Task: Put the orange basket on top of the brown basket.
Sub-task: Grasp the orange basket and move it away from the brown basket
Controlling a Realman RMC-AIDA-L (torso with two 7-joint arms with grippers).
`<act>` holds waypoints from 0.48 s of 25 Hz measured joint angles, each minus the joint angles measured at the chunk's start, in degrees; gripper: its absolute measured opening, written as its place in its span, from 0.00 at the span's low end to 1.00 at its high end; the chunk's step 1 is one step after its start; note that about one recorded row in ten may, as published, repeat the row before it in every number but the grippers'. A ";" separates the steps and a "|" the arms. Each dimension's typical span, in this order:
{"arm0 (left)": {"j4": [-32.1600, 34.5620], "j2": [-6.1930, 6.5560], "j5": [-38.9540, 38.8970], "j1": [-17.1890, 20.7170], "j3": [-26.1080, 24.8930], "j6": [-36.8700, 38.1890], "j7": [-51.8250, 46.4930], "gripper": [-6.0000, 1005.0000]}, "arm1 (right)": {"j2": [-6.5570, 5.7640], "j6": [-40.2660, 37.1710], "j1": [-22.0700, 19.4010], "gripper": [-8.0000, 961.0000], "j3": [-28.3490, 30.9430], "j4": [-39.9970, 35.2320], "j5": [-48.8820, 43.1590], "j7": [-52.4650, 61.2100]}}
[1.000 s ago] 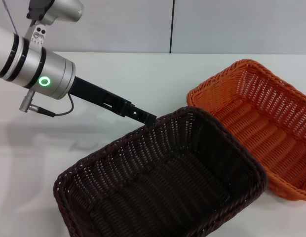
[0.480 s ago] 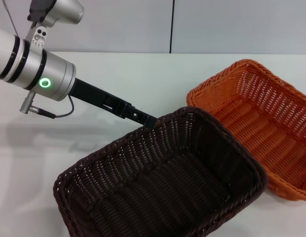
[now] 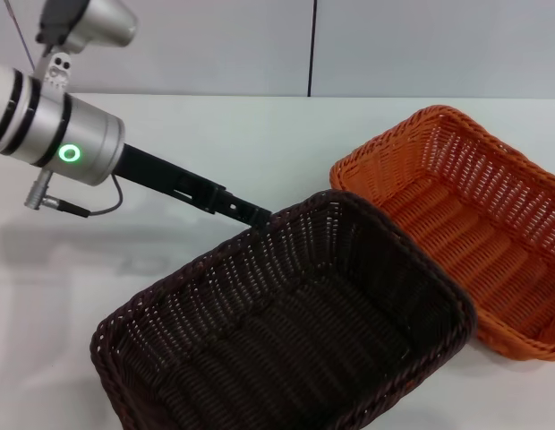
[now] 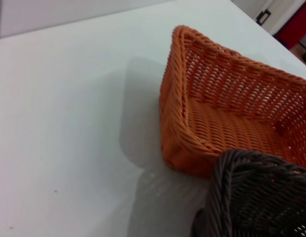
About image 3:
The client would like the dark brown wicker basket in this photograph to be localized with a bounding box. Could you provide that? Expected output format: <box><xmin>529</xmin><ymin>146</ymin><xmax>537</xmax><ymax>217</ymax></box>
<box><xmin>90</xmin><ymin>188</ymin><xmax>478</xmax><ymax>430</ymax></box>

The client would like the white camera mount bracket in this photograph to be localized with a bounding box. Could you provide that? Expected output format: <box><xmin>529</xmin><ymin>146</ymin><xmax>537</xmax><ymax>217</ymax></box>
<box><xmin>41</xmin><ymin>52</ymin><xmax>73</xmax><ymax>96</ymax></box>

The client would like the thin grey gripper cable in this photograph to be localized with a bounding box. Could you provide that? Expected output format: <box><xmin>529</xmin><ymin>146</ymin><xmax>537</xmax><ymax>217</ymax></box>
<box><xmin>57</xmin><ymin>176</ymin><xmax>124</xmax><ymax>219</ymax></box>

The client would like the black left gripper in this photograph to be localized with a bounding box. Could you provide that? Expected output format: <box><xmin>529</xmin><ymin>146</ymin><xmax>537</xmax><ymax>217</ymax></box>
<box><xmin>110</xmin><ymin>142</ymin><xmax>275</xmax><ymax>230</ymax></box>

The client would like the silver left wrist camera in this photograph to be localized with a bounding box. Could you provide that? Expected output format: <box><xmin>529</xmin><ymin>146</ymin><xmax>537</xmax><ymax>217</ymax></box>
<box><xmin>34</xmin><ymin>0</ymin><xmax>139</xmax><ymax>57</ymax></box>

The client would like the orange wicker basket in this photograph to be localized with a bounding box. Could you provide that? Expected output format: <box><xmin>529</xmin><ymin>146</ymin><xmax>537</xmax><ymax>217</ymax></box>
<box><xmin>329</xmin><ymin>105</ymin><xmax>555</xmax><ymax>365</ymax></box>

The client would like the silver cable connector plug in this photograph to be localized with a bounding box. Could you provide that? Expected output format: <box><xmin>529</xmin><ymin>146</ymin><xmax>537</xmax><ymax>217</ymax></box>
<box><xmin>21</xmin><ymin>172</ymin><xmax>64</xmax><ymax>210</ymax></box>

